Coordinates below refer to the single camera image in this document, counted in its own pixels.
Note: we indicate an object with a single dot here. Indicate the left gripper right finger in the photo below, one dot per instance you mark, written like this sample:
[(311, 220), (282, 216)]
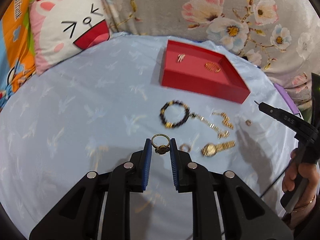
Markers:
[(224, 207)]

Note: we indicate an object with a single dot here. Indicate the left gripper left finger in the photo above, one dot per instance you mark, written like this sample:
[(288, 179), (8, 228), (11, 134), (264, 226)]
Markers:
[(98, 205)]

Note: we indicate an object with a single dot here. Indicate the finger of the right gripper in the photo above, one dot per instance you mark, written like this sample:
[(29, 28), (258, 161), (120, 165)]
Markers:
[(288, 119)]

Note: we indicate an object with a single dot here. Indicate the gold braided cuff bangle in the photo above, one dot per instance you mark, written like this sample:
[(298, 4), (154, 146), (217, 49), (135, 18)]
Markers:
[(212, 67)]

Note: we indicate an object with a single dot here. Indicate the red jewelry box tray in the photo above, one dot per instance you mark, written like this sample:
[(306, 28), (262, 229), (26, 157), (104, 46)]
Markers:
[(183, 68)]

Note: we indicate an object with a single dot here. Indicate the purple cloth edge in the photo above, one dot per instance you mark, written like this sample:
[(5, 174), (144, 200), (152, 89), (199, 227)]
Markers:
[(287, 99)]

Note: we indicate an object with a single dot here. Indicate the gold wristwatch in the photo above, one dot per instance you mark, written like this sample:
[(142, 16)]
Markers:
[(211, 149)]

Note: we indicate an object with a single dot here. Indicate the grey floral blanket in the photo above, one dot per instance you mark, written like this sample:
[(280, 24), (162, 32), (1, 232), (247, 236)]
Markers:
[(279, 36)]

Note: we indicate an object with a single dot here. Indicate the light blue palm-print sheet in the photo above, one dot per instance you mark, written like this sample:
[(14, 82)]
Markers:
[(92, 111)]

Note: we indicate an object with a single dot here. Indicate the colourful cartoon bedsheet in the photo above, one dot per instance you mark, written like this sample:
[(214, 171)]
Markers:
[(17, 48)]

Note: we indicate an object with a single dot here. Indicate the white pink cat pillow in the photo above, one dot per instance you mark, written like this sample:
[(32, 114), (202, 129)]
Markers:
[(64, 28)]

